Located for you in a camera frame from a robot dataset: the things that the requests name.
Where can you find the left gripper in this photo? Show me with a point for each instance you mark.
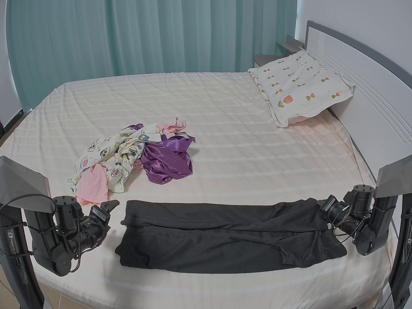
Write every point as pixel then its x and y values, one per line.
pixel 95 227

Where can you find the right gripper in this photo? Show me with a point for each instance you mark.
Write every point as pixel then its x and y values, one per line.
pixel 336 212

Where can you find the black polo shirt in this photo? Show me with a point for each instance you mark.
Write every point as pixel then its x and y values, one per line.
pixel 209 237

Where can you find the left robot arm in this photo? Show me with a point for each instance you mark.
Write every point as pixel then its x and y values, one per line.
pixel 41 237

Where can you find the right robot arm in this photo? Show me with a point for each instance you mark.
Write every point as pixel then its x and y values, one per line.
pixel 383 224

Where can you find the white printed pyjama top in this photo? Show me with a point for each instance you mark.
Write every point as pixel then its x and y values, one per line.
pixel 124 153

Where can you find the purple satin garment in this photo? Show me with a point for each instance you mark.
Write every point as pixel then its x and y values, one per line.
pixel 164 166

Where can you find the pale pink garment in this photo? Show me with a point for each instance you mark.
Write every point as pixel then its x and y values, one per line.
pixel 170 128

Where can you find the white printed pillow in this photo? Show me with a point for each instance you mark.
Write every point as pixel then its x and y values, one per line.
pixel 302 88

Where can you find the bed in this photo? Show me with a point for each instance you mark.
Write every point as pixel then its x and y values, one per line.
pixel 225 108

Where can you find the grey bedside table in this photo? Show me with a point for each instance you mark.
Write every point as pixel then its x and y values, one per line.
pixel 262 60

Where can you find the blue-green curtain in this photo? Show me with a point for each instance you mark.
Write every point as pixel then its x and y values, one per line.
pixel 128 27

